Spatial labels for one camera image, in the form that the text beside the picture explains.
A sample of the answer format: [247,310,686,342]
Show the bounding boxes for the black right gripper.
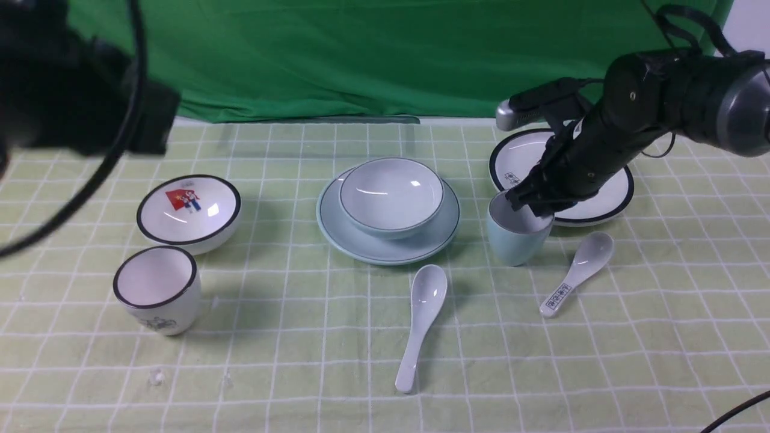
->
[504,114,653,217]

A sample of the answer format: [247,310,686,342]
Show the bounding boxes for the light blue cup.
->
[486,191,555,266]

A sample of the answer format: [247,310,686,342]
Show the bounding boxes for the plain white ceramic spoon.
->
[394,264,448,394]

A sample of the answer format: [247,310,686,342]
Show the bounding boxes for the light blue bowl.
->
[338,157,446,239]

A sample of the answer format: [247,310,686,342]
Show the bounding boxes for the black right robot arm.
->
[497,50,769,216]

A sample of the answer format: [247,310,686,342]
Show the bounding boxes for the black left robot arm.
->
[1,1,181,171]

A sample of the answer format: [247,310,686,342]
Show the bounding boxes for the white plate with black rim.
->
[488,129,635,227]

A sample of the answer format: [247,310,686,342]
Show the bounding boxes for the light blue plate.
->
[316,165,460,266]

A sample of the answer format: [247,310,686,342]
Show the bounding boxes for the green checked tablecloth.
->
[1,123,769,432]

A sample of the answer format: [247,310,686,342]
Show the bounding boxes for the green backdrop cloth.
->
[66,0,735,123]

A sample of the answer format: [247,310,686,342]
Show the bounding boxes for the white bowl with black rim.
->
[135,174,243,256]

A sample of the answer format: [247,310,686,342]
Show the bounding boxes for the white cup with black rim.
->
[112,246,203,336]

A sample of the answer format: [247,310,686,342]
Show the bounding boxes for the white spoon with patterned handle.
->
[539,232,614,319]

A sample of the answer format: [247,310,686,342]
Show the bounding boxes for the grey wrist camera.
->
[495,77,603,132]

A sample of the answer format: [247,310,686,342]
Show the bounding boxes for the black cable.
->
[0,0,148,259]

